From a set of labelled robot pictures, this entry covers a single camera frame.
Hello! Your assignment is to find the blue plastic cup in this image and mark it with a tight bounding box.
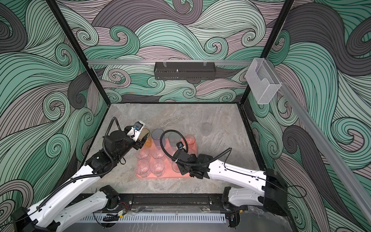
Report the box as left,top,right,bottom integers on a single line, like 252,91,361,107
151,129,166,149

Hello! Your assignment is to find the black perforated wall shelf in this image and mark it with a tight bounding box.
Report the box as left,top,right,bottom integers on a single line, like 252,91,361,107
154,61,216,81

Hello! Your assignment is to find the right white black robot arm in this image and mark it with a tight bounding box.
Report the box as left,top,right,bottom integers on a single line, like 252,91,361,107
171,150,288,217

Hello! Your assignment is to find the clear acrylic wall holder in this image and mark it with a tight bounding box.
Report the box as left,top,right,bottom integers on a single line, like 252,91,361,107
245,58,282,104

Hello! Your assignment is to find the aluminium rail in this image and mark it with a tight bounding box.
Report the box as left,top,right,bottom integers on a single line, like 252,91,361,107
87,59,252,66
280,83,371,222

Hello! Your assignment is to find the pink tray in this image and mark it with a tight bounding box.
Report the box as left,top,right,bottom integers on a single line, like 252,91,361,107
136,142,190,179

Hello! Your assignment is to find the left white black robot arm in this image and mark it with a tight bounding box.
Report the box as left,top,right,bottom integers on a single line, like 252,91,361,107
12,130,149,232

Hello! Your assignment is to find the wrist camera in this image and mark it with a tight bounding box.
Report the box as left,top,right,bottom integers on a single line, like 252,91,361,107
103,120,146,154
173,142,197,163

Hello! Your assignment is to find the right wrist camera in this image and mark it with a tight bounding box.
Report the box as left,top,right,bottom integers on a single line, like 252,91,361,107
173,142,197,163

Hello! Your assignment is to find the aluminium rail back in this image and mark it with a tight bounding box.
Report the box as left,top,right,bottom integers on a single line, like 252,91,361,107
87,59,252,66

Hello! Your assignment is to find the clear glass front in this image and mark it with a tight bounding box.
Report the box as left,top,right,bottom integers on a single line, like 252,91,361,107
151,147,166,161

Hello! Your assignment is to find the aluminium rail right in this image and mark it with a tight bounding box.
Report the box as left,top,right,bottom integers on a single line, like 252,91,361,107
280,83,371,222

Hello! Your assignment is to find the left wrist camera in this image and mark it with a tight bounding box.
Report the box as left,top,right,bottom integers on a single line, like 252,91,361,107
103,120,146,154

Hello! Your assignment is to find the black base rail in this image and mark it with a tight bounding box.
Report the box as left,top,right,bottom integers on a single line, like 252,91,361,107
115,192,286,206

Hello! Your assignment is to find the small clear faceted glass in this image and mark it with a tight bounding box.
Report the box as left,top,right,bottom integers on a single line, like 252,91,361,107
135,160,151,178

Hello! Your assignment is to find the green plastic cup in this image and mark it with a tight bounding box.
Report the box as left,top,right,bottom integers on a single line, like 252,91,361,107
168,132,181,148

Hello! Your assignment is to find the pink short cup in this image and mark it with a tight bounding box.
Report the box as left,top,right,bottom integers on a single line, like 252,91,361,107
185,134,196,150

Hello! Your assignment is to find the yellow plastic cup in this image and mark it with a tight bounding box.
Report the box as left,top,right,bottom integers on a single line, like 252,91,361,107
142,129,152,148

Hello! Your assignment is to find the white slotted cable duct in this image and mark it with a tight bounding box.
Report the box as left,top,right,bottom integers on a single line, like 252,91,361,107
78,213,227,224

